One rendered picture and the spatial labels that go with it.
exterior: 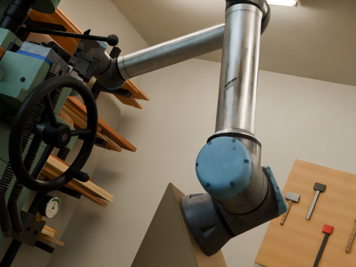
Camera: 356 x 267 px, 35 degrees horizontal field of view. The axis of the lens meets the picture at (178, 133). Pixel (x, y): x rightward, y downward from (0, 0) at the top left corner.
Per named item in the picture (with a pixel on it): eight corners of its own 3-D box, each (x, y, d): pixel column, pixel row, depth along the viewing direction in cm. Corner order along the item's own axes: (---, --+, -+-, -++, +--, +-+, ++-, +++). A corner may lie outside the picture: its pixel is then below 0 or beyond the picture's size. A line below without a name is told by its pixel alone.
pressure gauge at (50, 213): (38, 221, 155) (52, 194, 157) (28, 216, 157) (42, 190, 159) (51, 227, 160) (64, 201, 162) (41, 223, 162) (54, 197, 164)
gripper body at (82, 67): (100, 58, 171) (95, 69, 183) (74, 45, 170) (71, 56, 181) (90, 79, 169) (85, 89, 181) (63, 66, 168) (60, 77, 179)
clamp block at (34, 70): (25, 90, 134) (43, 59, 136) (-13, 78, 140) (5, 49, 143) (59, 117, 146) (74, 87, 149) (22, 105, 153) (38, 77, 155)
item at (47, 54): (43, 61, 138) (54, 42, 139) (12, 52, 143) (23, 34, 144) (71, 86, 149) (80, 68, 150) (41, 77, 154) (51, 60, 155)
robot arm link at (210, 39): (276, 16, 193) (105, 72, 215) (266, -8, 183) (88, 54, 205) (281, 42, 187) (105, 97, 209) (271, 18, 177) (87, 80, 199)
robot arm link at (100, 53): (96, 48, 204) (80, 76, 201) (79, 29, 195) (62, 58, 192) (116, 52, 199) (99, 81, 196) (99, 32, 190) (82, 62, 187)
